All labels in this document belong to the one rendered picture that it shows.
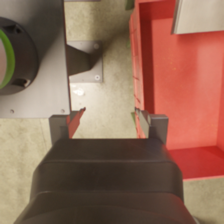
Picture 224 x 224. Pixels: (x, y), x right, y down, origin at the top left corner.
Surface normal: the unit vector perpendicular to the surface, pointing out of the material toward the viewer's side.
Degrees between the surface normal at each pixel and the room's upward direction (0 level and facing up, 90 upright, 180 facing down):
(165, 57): 0
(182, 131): 0
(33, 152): 0
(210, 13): 30
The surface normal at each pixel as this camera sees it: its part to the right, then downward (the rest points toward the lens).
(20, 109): 0.00, 0.28
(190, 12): 0.04, 0.72
